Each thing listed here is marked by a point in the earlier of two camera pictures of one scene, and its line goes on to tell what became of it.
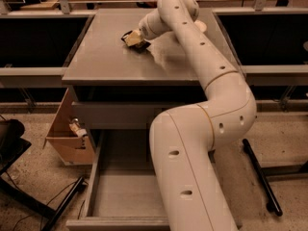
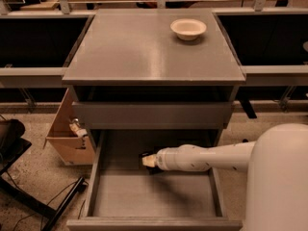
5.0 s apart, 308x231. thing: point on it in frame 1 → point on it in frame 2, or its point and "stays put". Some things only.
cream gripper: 143,31 → 163,160
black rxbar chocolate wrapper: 140,47 → 153,170
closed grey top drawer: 120,115 stays put
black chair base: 12,145 stays put
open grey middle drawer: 124,194 stays put
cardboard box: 64,140 stays put
